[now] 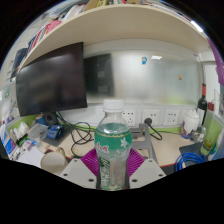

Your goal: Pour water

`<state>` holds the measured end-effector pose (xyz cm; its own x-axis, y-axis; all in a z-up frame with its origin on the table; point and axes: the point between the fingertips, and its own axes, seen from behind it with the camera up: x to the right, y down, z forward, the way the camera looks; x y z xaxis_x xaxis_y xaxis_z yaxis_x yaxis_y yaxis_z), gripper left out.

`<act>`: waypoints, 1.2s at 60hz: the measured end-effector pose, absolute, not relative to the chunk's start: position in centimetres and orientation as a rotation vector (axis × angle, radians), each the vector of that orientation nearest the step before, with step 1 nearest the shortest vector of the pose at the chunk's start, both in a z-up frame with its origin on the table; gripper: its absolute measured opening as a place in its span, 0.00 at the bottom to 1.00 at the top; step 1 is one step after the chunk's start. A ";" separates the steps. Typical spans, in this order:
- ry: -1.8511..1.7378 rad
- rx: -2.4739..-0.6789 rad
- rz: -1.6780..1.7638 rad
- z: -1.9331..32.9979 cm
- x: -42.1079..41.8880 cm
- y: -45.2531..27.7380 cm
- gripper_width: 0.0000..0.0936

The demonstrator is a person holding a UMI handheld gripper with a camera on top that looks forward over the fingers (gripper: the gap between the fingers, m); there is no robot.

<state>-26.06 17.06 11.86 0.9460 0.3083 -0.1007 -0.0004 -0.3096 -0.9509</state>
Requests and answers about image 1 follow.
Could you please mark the green drinking glass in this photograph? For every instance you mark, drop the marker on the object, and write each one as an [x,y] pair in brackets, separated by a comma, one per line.
[211,133]

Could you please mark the black desk mat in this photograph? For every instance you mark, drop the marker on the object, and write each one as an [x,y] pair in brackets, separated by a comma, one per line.
[190,148]

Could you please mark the green-labelled clear drink bottle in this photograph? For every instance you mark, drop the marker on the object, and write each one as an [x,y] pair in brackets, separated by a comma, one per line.
[113,146]

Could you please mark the black computer monitor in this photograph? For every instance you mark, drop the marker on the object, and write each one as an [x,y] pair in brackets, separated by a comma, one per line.
[50,81]

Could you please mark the small blue box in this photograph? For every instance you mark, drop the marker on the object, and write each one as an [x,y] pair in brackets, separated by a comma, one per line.
[54,132]

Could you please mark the printed paper sheet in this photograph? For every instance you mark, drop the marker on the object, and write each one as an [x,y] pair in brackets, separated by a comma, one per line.
[31,156]

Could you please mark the white wall socket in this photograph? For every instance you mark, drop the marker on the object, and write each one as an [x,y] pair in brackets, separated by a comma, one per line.
[171,117]
[154,115]
[130,117]

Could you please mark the ceiling lights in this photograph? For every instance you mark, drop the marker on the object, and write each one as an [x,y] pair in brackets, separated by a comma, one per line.
[196,26]

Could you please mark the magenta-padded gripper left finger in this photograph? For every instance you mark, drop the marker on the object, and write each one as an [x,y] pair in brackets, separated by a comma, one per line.
[76,173]

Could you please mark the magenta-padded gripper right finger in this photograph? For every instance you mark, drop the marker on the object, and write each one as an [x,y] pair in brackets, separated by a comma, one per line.
[146,173]

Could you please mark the clear plastic box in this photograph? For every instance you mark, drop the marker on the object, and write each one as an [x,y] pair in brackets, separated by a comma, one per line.
[38,130]

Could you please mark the dark wine bottle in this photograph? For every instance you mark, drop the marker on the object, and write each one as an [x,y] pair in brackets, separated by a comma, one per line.
[202,106]

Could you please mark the white lidded jar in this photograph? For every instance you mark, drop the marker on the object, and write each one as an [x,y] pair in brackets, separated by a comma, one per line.
[190,122]

